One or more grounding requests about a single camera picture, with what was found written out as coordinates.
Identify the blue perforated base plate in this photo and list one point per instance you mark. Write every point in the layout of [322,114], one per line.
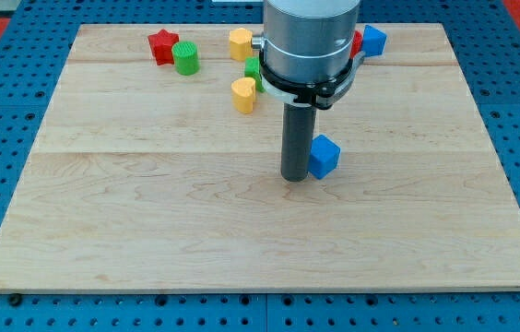
[486,39]

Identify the green block behind arm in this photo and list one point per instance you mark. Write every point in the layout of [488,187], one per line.
[252,70]

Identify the wooden board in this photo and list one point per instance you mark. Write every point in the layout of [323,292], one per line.
[141,180]

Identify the red star block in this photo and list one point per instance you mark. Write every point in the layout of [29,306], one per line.
[161,44]

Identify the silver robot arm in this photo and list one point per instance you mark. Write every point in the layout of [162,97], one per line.
[306,62]

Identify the green cylinder block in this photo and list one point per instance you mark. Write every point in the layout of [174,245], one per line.
[185,57]

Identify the blue cube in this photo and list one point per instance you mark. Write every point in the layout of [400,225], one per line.
[324,156]

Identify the yellow heart block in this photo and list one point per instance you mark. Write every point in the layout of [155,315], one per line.
[243,94]

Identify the black clamp ring mount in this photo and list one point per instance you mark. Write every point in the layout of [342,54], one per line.
[321,95]

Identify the yellow hexagon block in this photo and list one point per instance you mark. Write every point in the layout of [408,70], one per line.
[240,44]

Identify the red block behind arm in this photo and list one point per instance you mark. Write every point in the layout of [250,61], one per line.
[356,43]

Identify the blue pentagon block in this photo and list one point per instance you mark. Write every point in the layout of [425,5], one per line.
[373,41]

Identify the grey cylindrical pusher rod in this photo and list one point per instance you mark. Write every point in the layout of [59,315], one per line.
[297,137]

